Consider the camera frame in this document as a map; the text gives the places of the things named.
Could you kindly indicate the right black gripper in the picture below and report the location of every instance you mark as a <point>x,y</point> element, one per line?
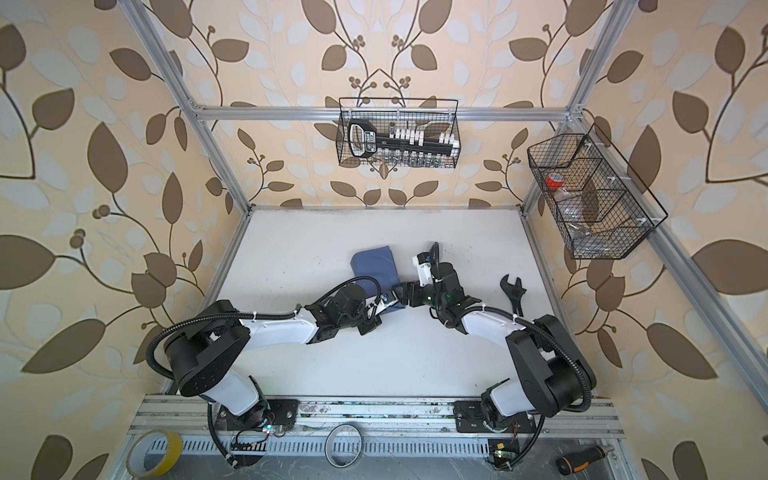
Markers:
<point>407,287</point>

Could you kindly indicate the blue wrapping paper sheet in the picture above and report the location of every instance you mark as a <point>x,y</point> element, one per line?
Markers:
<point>378,263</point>

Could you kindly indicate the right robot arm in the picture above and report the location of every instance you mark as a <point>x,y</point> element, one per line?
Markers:
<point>552,375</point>

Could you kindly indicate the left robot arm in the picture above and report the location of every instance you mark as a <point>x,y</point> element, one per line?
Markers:
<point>199,354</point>

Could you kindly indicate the black adjustable wrench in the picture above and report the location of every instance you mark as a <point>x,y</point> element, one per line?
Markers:
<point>514,292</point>

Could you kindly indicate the black socket set holder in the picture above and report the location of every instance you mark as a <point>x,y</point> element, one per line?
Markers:
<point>364,141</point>

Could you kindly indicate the yellow tape roll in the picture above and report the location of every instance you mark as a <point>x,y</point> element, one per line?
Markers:
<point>154,454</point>

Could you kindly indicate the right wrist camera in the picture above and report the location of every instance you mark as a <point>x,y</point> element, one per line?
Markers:
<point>427,266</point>

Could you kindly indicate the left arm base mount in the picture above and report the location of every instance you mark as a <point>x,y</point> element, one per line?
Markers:
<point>275,412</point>

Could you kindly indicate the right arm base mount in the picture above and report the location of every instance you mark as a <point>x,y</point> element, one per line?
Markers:
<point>470,417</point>

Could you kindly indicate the back wire basket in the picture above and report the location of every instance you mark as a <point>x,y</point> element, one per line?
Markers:
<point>432,114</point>

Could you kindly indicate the wire basket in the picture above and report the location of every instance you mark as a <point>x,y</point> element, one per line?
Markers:
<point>605,209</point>
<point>432,114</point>

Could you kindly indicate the right wire basket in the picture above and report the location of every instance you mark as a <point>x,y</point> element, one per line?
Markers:
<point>605,209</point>

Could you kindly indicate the orange handled screwdriver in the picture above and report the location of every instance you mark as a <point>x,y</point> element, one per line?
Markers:
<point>575,462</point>

